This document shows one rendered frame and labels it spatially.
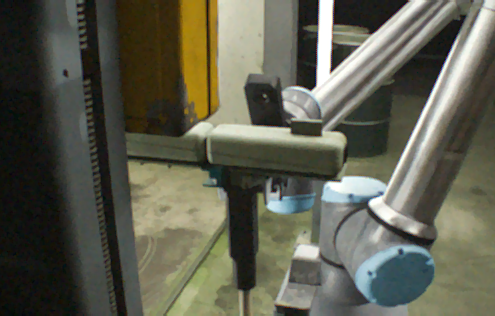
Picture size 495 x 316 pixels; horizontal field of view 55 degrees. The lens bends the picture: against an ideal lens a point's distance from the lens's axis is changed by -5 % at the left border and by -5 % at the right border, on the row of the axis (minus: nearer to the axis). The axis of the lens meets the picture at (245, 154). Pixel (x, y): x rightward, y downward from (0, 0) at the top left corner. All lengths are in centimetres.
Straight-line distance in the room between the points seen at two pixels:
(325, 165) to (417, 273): 51
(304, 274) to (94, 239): 28
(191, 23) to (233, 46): 306
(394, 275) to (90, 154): 81
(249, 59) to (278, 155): 277
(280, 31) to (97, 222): 301
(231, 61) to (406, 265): 253
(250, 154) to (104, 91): 33
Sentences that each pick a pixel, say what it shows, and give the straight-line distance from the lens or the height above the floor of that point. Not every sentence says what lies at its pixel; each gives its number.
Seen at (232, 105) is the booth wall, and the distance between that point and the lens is 340.
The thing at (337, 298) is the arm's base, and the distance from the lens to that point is 121.
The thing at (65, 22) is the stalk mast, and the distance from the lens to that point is 21.
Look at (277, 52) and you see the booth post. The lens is 324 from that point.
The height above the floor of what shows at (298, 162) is 118.
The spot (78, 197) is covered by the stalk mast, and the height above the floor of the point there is 128.
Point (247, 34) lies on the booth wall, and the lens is 328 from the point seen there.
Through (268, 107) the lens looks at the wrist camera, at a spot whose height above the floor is 120.
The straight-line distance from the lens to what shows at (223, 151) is 56.
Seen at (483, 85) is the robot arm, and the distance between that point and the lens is 96.
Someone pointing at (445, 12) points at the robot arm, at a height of 130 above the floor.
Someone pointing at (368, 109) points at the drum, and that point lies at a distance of 375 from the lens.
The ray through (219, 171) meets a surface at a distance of 57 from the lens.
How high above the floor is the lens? 137
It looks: 21 degrees down
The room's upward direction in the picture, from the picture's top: straight up
